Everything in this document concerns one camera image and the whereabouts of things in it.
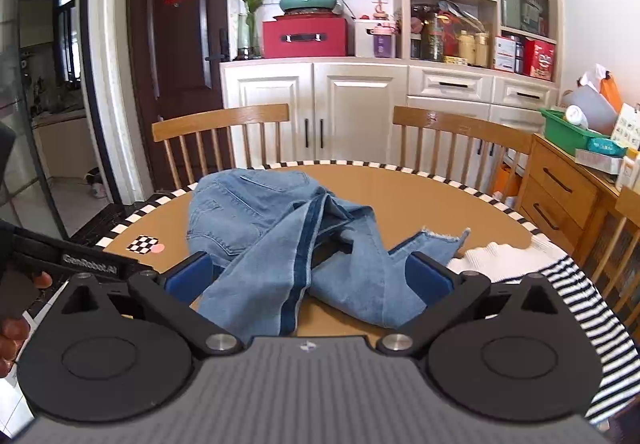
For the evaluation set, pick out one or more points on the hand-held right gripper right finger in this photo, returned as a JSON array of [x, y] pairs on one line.
[[426, 278]]

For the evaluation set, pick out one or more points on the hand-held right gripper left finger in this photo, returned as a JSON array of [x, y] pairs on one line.
[[190, 276]]

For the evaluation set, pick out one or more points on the blue denim jeans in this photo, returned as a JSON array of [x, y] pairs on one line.
[[280, 234]]

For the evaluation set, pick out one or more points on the person's left hand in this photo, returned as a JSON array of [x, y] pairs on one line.
[[10, 330]]

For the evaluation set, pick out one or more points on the checkered marker sticker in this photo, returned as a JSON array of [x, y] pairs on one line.
[[142, 244]]

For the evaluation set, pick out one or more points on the orange shopping bag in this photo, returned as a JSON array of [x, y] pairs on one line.
[[506, 180]]

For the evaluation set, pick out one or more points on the black white striped shirt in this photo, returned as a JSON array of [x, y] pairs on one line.
[[575, 304]]

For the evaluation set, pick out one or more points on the wooden spindle chair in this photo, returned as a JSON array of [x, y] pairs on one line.
[[220, 118], [450, 123], [627, 204]]

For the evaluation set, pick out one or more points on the wooden sideboard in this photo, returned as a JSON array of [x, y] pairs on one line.
[[560, 189]]

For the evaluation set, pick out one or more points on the glass sliding door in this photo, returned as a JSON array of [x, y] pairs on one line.
[[50, 73]]

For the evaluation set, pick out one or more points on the green plastic basket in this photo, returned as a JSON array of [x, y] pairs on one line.
[[560, 131]]

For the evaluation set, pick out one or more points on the dark brown door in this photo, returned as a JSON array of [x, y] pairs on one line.
[[175, 73]]

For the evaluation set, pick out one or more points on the white bottle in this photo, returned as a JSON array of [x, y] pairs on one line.
[[576, 116]]

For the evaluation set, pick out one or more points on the teal tissue pack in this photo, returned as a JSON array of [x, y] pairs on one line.
[[606, 147]]

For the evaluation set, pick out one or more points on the grey plastic board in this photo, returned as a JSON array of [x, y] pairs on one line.
[[590, 108]]

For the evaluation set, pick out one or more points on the red white carton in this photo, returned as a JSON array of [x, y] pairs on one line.
[[505, 53]]

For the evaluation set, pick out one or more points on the purple water bottle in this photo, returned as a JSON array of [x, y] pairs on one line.
[[384, 41]]

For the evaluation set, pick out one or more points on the red snack box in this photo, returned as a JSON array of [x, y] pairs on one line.
[[539, 59]]

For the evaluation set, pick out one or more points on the red storage box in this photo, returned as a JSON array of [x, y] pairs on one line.
[[305, 38]]

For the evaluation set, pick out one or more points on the green storage case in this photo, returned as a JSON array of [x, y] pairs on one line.
[[525, 8]]

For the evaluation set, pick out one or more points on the white wall cabinet unit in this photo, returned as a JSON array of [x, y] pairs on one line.
[[350, 93]]

